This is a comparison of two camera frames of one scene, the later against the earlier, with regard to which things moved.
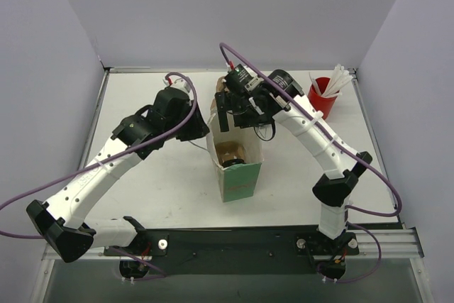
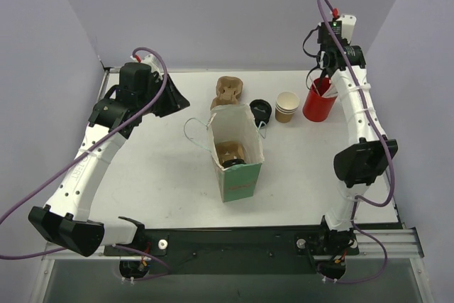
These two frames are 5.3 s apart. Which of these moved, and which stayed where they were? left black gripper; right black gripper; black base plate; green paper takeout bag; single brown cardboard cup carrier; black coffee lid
Moved: left black gripper; right black gripper
Stayed: green paper takeout bag; black base plate; single brown cardboard cup carrier; black coffee lid
